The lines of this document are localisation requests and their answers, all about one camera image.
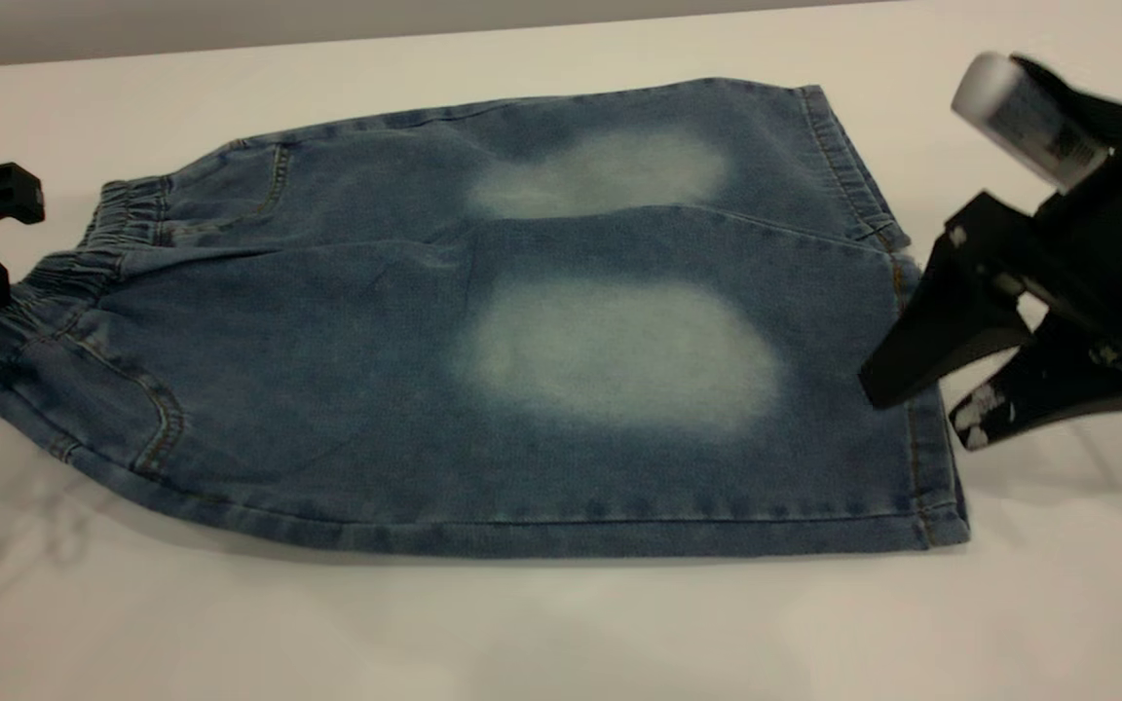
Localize blue denim shorts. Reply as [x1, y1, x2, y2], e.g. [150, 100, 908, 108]
[0, 78, 973, 560]

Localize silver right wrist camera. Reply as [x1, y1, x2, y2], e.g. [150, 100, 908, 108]
[951, 52, 1112, 193]

